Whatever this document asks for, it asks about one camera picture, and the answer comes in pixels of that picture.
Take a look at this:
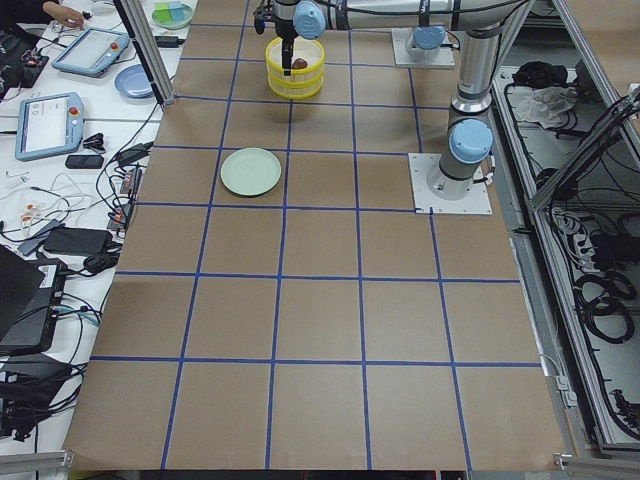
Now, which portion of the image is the yellow bamboo steamer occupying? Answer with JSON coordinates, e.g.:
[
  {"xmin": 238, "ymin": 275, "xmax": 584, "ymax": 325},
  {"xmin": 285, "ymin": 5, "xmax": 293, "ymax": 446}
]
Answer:
[
  {"xmin": 267, "ymin": 76, "xmax": 324, "ymax": 100},
  {"xmin": 265, "ymin": 37, "xmax": 325, "ymax": 83}
]

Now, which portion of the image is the black laptop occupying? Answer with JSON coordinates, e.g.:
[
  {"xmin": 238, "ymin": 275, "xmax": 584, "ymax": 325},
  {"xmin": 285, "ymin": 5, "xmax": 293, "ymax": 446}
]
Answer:
[{"xmin": 1, "ymin": 246, "xmax": 67, "ymax": 356}]

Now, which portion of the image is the near teach pendant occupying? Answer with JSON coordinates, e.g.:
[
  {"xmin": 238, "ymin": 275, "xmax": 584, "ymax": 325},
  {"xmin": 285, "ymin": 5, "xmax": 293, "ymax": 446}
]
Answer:
[{"xmin": 15, "ymin": 92, "xmax": 84, "ymax": 162}]

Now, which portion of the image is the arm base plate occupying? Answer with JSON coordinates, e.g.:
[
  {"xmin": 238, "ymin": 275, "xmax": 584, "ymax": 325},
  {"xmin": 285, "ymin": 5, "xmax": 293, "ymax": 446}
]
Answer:
[
  {"xmin": 391, "ymin": 27, "xmax": 455, "ymax": 70},
  {"xmin": 408, "ymin": 153, "xmax": 492, "ymax": 216}
]

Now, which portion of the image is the brown steamed bun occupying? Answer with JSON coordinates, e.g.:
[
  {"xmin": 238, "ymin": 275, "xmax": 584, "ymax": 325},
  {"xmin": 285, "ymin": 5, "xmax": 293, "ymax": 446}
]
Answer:
[{"xmin": 292, "ymin": 58, "xmax": 308, "ymax": 70}]

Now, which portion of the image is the light green plate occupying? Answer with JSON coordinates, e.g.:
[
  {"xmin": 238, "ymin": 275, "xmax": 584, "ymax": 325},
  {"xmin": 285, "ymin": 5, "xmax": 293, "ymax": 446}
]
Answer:
[{"xmin": 220, "ymin": 148, "xmax": 281, "ymax": 197}]

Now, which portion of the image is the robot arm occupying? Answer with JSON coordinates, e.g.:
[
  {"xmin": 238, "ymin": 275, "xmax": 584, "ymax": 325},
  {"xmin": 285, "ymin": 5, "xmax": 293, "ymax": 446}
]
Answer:
[
  {"xmin": 409, "ymin": 25, "xmax": 446, "ymax": 50},
  {"xmin": 253, "ymin": 0, "xmax": 530, "ymax": 200}
]

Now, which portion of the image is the blue plate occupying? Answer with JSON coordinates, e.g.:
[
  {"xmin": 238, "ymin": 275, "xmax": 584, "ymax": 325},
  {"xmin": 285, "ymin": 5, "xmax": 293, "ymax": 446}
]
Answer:
[{"xmin": 114, "ymin": 64, "xmax": 154, "ymax": 99}]

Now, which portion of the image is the person's hand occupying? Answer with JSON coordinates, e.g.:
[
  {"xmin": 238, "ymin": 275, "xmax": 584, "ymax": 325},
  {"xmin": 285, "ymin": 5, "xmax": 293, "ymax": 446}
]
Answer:
[{"xmin": 58, "ymin": 10, "xmax": 85, "ymax": 29}]

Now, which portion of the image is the aluminium frame post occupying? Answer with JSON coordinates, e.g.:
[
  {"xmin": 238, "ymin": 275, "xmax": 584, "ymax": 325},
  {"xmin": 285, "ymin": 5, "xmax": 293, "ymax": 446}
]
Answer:
[{"xmin": 114, "ymin": 0, "xmax": 175, "ymax": 109}]

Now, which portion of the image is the teach pendant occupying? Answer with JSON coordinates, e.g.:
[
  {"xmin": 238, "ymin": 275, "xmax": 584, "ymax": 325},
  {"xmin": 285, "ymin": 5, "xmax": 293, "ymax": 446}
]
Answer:
[
  {"xmin": 15, "ymin": 92, "xmax": 84, "ymax": 162},
  {"xmin": 52, "ymin": 28, "xmax": 130, "ymax": 78}
]

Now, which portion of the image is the far teach pendant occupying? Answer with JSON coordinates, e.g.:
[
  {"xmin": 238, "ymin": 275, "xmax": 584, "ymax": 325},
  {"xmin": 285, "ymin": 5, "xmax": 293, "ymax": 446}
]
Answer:
[{"xmin": 52, "ymin": 28, "xmax": 130, "ymax": 78}]

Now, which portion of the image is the black power brick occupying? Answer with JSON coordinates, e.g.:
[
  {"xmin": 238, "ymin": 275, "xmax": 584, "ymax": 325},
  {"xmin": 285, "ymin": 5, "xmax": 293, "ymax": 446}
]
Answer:
[{"xmin": 43, "ymin": 227, "xmax": 113, "ymax": 256}]

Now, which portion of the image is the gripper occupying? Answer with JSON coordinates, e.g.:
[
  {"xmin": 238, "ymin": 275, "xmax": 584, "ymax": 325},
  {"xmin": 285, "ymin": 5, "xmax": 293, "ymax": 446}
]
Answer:
[{"xmin": 275, "ymin": 19, "xmax": 298, "ymax": 75}]

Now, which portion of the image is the black power adapter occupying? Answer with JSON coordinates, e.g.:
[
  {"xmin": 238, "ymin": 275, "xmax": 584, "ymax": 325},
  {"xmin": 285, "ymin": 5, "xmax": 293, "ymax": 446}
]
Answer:
[{"xmin": 154, "ymin": 35, "xmax": 184, "ymax": 48}]

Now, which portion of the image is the white crumpled cloth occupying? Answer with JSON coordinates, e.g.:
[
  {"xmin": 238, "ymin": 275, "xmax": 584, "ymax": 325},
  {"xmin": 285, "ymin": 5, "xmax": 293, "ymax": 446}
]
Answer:
[{"xmin": 514, "ymin": 86, "xmax": 578, "ymax": 129}]

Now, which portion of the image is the clear green bowl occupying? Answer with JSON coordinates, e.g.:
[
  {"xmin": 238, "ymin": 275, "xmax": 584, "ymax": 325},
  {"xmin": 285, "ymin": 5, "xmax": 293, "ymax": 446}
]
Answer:
[{"xmin": 151, "ymin": 1, "xmax": 194, "ymax": 30}]

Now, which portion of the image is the green sponge block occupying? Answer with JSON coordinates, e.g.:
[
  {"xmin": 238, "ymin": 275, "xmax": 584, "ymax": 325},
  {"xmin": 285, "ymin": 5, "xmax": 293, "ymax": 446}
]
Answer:
[{"xmin": 152, "ymin": 2, "xmax": 171, "ymax": 24}]

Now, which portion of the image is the blue sponge block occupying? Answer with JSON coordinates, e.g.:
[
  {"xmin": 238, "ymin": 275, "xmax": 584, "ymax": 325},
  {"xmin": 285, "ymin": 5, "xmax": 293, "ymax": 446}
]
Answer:
[{"xmin": 167, "ymin": 1, "xmax": 184, "ymax": 22}]

